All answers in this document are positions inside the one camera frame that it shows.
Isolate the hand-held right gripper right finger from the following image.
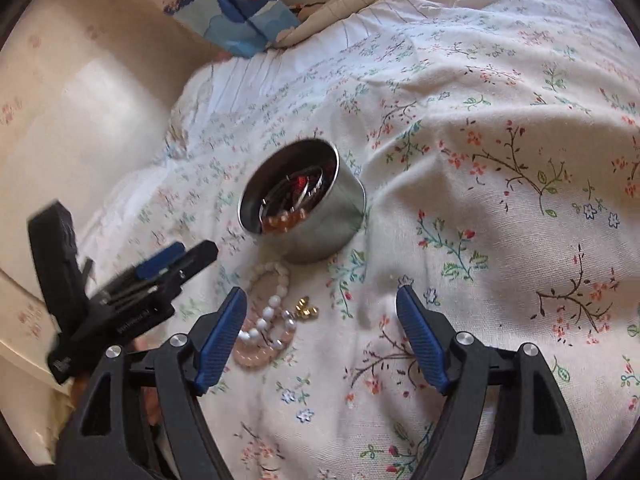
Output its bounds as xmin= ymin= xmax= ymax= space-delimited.
xmin=395 ymin=285 xmax=588 ymax=480

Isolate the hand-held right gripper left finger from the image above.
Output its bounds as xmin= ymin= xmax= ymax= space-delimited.
xmin=57 ymin=287 xmax=249 ymax=480

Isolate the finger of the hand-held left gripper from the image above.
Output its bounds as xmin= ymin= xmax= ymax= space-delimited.
xmin=95 ymin=241 xmax=187 ymax=306
xmin=107 ymin=240 xmax=219 ymax=311

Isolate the white and pink bead bracelet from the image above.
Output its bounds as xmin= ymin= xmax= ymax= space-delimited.
xmin=232 ymin=294 xmax=298 ymax=370

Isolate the round metal tin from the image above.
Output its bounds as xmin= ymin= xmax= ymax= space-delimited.
xmin=236 ymin=138 xmax=368 ymax=264

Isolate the person's left hand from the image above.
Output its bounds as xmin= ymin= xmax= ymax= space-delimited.
xmin=142 ymin=387 xmax=167 ymax=432

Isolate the silver metal bangle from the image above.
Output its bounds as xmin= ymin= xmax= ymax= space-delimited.
xmin=260 ymin=165 xmax=333 ymax=211

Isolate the floral bed sheet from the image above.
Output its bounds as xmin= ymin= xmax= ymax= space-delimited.
xmin=75 ymin=0 xmax=640 ymax=480

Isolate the beige striped blanket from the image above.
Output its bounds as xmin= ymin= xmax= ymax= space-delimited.
xmin=280 ymin=0 xmax=421 ymax=51

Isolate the orange bead bracelet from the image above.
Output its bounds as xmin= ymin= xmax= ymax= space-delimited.
xmin=261 ymin=209 xmax=307 ymax=235

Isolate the red bead bracelet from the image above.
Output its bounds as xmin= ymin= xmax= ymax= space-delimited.
xmin=292 ymin=162 xmax=336 ymax=196

